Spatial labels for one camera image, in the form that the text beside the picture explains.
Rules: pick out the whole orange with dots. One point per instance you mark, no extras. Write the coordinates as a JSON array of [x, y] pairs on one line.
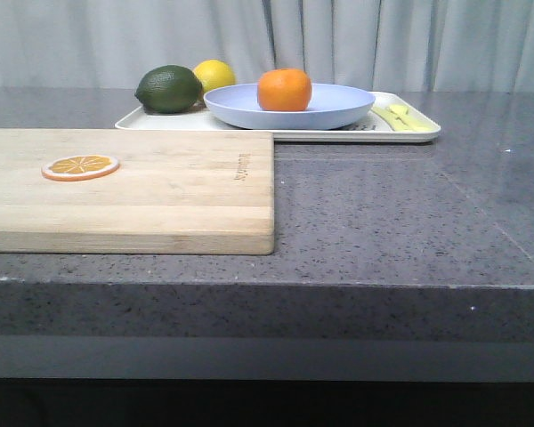
[[284, 89]]

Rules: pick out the light blue plate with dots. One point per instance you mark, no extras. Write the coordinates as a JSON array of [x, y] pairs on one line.
[[330, 107]]

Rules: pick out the white rectangular tray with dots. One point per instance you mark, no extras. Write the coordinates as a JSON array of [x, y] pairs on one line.
[[370, 129]]

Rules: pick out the wooden cutting board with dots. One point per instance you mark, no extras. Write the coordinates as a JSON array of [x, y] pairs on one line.
[[175, 192]]

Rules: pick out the yellow lemon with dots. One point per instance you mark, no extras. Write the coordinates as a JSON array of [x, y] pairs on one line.
[[213, 74]]

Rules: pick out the green lime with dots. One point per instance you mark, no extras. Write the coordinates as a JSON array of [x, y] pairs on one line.
[[168, 89]]

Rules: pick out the orange slice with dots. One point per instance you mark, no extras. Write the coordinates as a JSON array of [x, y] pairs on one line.
[[80, 168]]

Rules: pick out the grey curtain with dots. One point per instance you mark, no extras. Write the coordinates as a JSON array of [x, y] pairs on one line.
[[440, 46]]

